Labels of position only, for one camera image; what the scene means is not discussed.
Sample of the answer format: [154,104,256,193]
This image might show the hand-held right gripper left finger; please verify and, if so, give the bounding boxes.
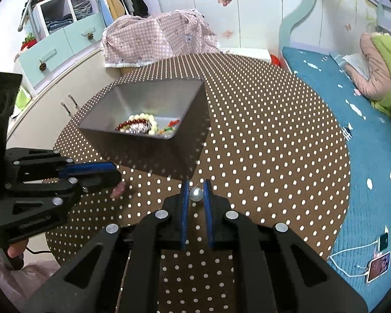
[23,180,191,313]

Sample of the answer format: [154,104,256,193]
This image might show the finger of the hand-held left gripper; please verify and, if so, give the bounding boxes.
[7,169,122,217]
[3,148,117,183]

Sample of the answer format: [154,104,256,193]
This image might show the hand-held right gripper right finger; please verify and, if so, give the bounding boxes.
[203,179,369,313]

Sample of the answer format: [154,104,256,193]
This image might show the small pink white charm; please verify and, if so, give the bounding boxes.
[111,183,127,199]

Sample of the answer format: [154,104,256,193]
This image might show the grey metal tin box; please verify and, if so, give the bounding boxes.
[77,79,211,180]

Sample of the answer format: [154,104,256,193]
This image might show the dark red bead bracelet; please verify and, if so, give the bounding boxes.
[115,121,140,131]

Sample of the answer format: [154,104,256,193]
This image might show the red cord tassel charm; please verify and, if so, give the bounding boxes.
[158,120,180,135]

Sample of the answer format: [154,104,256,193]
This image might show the person's left forearm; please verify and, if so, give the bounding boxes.
[0,244,61,313]

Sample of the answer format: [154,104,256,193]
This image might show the person's left hand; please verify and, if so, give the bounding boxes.
[5,239,29,260]

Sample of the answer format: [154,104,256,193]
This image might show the green box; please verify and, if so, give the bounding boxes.
[15,86,31,111]

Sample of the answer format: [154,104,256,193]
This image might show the beige curved cabinet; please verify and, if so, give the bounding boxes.
[7,47,124,141]

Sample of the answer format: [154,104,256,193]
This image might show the large light blue drawer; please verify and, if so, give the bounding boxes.
[20,33,74,88]

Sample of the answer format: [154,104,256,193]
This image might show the blue folded jeans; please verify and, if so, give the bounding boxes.
[46,14,75,33]

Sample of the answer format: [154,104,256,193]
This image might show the small light blue drawer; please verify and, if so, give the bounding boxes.
[65,16,105,54]

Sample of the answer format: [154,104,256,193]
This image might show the grey folded jeans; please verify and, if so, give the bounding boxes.
[72,0,93,15]

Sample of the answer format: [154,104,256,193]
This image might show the pink checked cloth cover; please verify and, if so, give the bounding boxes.
[101,8,219,69]

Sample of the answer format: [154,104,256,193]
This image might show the white bedside table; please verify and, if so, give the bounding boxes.
[219,47,270,62]

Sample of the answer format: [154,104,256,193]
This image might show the teal printed bed quilt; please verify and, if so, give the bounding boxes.
[282,46,391,312]

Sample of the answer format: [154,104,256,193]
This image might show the phone with pink screen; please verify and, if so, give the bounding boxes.
[366,251,391,282]

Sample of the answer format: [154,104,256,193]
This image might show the white pillow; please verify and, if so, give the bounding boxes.
[332,52,370,82]

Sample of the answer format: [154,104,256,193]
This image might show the pale green curved headboard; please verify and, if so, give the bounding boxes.
[278,0,320,72]

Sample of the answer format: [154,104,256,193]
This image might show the pink folded quilt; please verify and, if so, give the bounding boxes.
[344,33,391,100]

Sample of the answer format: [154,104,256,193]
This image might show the cream bead bracelet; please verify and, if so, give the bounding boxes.
[129,113,158,135]

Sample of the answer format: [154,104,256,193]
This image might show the curved metal rail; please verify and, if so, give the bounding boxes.
[18,0,48,31]

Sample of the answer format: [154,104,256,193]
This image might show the white charging cable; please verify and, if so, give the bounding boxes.
[327,239,382,278]

